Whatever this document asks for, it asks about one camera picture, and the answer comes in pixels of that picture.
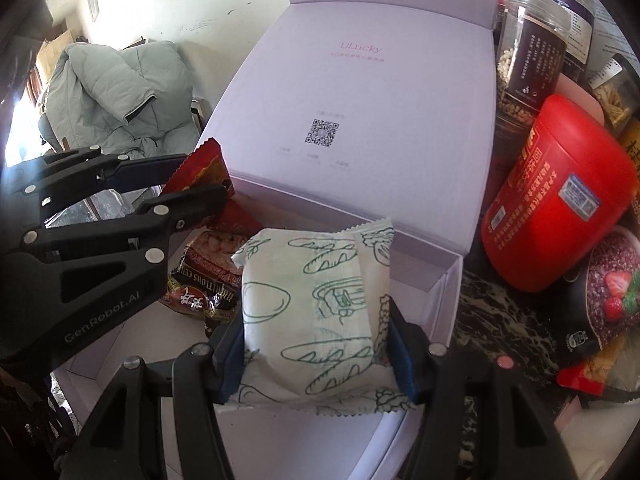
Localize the pale green puffer jacket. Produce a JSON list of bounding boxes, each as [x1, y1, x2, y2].
[[39, 40, 201, 166]]

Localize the red canister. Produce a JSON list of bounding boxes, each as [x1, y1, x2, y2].
[[481, 94, 640, 293]]

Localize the clear jar with snack sticks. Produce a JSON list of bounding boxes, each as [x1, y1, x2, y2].
[[587, 55, 640, 128]]

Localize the red snack packet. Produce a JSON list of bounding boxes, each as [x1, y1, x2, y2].
[[161, 138, 266, 261]]

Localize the red snack bag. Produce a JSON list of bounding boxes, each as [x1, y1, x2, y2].
[[556, 345, 640, 396]]

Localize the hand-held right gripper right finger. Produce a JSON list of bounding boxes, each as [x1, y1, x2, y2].
[[385, 300, 566, 480]]

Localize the black bag with strawberry print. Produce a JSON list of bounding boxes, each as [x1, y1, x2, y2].
[[560, 225, 640, 361]]

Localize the pink container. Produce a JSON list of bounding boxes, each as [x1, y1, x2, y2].
[[565, 77, 606, 121]]

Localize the lavender gift box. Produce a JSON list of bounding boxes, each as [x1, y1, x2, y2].
[[52, 0, 493, 480]]

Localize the brown snack packet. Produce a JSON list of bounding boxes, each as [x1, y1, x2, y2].
[[159, 242, 246, 338]]

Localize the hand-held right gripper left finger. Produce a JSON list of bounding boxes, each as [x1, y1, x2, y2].
[[65, 310, 248, 480]]

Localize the clear jar with dark label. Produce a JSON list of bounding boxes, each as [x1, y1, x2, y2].
[[495, 0, 572, 126]]

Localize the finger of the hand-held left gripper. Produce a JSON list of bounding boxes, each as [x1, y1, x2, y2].
[[5, 144, 190, 221], [0, 185, 228, 271]]

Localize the printed paper sheet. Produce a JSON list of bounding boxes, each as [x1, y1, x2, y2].
[[592, 0, 640, 71]]

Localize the white bread packet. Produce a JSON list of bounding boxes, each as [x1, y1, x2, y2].
[[230, 217, 423, 417]]

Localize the clear jar with purple label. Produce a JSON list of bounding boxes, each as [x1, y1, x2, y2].
[[545, 0, 597, 83]]

